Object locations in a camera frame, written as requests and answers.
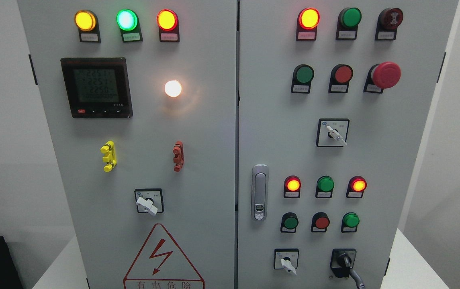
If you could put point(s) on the white selector switch left door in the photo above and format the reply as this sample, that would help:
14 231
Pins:
149 200

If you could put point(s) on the green push button upper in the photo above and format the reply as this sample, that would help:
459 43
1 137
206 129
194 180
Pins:
302 79

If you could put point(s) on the grey cabinet door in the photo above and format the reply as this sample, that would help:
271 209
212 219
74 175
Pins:
199 201
279 129

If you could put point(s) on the black digital power meter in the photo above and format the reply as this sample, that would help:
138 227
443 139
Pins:
97 87

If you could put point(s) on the green indicator lower middle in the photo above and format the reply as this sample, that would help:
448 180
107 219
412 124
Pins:
324 187

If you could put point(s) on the green push button lower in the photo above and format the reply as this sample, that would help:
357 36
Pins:
289 223

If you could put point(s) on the right grey cabinet door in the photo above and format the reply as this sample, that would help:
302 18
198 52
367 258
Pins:
279 129

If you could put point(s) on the white selector switch upper right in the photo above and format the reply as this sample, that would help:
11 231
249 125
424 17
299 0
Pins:
332 132

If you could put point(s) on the green push button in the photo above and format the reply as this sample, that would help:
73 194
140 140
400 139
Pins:
289 223
302 79

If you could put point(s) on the white selector switch bottom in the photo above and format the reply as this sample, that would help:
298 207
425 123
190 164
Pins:
286 259

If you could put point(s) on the red lightning warning sticker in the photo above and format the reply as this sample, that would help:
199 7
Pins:
162 264

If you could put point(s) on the yellow indicator light top left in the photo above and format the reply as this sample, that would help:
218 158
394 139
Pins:
88 26

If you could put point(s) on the red push button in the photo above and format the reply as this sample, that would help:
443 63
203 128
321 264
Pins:
320 222
340 77

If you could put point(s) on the red lit indicator left door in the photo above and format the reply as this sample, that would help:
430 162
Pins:
168 25

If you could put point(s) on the red push button upper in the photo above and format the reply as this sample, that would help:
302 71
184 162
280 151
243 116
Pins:
340 77

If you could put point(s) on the red lit indicator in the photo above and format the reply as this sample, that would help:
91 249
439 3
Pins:
306 24
292 187

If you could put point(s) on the green illuminated button lower right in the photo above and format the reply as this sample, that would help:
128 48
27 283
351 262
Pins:
350 222

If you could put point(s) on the black knob selector switch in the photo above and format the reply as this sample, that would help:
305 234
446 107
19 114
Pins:
342 261

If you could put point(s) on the green indicator top right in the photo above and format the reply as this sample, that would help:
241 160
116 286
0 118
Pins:
347 23

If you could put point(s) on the left grey cabinet door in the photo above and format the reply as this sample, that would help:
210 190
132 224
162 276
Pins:
199 201

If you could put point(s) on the red lit indicator lower left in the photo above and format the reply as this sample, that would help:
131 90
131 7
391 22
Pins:
292 187

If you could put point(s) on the white selector switch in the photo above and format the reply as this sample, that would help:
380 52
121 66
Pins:
286 259
332 132

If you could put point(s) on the red indicator lower right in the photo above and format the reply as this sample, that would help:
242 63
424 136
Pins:
356 187

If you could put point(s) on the silver door latch handle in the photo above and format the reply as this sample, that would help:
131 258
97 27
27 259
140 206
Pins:
259 191

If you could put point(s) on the green lit indicator light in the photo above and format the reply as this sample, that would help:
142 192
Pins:
128 23

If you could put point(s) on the yellow terminal connector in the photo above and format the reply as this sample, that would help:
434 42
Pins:
109 155

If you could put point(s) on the white glowing lamp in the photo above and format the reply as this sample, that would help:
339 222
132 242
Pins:
173 88

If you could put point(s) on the red terminal connector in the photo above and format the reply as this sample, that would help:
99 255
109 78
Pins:
178 158

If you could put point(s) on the red lit indicator right top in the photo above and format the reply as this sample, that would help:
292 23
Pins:
306 24

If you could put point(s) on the red emergency stop mushroom button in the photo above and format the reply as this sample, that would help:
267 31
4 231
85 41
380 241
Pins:
382 76

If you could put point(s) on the red push button lower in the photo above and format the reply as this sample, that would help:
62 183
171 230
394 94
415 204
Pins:
320 222

